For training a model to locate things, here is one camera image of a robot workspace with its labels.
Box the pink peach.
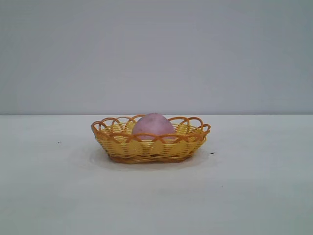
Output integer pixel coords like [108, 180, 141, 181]
[133, 112, 176, 144]

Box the yellow woven plastic basket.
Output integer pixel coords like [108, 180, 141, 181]
[91, 114, 211, 165]

